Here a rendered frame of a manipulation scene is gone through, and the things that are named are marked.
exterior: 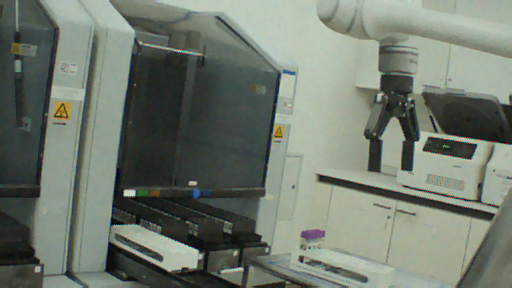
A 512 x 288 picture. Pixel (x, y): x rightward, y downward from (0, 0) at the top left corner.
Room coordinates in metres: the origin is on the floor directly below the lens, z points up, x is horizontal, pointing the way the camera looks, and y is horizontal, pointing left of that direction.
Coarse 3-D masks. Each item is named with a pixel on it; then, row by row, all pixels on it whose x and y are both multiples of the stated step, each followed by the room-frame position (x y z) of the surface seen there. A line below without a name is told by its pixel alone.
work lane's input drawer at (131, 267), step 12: (108, 240) 1.78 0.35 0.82; (108, 252) 1.74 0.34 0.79; (120, 252) 1.72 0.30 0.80; (120, 264) 1.70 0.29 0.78; (132, 264) 1.66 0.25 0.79; (144, 264) 1.64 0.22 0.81; (132, 276) 1.65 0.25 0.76; (144, 276) 1.61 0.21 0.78; (156, 276) 1.58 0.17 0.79; (168, 276) 1.56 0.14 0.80; (180, 276) 1.58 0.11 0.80; (192, 276) 1.60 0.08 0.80; (204, 276) 1.62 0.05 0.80; (216, 276) 1.59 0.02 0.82
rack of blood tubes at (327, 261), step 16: (304, 256) 1.74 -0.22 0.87; (320, 256) 1.71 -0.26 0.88; (336, 256) 1.73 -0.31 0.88; (352, 256) 1.75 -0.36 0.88; (304, 272) 1.74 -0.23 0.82; (320, 272) 1.70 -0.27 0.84; (336, 272) 1.75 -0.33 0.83; (352, 272) 1.74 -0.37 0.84; (368, 272) 1.60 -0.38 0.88; (384, 272) 1.60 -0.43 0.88
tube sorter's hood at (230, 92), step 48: (144, 0) 2.12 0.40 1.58; (144, 48) 1.74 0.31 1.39; (192, 48) 1.91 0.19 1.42; (240, 48) 2.16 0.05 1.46; (144, 96) 1.75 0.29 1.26; (192, 96) 1.88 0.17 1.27; (240, 96) 2.03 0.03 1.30; (144, 144) 1.77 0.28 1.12; (192, 144) 1.90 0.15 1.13; (240, 144) 2.05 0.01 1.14; (240, 192) 2.05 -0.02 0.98
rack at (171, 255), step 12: (120, 228) 1.77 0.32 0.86; (132, 228) 1.79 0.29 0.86; (144, 228) 1.82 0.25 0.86; (120, 240) 1.77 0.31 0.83; (132, 240) 1.69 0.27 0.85; (144, 240) 1.67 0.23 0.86; (156, 240) 1.70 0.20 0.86; (168, 240) 1.72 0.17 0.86; (132, 252) 1.69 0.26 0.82; (144, 252) 1.74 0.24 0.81; (156, 252) 1.76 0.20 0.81; (168, 252) 1.58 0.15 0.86; (180, 252) 1.60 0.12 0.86; (192, 252) 1.63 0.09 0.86; (156, 264) 1.61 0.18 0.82; (168, 264) 1.58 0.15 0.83; (180, 264) 1.60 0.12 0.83; (192, 264) 1.63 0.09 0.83
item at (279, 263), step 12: (348, 252) 2.08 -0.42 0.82; (252, 264) 1.80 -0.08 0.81; (264, 264) 1.77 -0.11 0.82; (276, 264) 1.79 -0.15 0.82; (288, 264) 1.81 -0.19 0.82; (384, 264) 1.96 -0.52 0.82; (252, 276) 1.82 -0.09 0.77; (276, 276) 1.72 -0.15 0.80; (288, 276) 1.69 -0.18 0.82; (300, 276) 1.69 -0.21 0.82; (312, 276) 1.71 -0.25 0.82; (396, 276) 1.82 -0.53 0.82; (408, 276) 1.83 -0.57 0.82; (420, 276) 1.85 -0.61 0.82
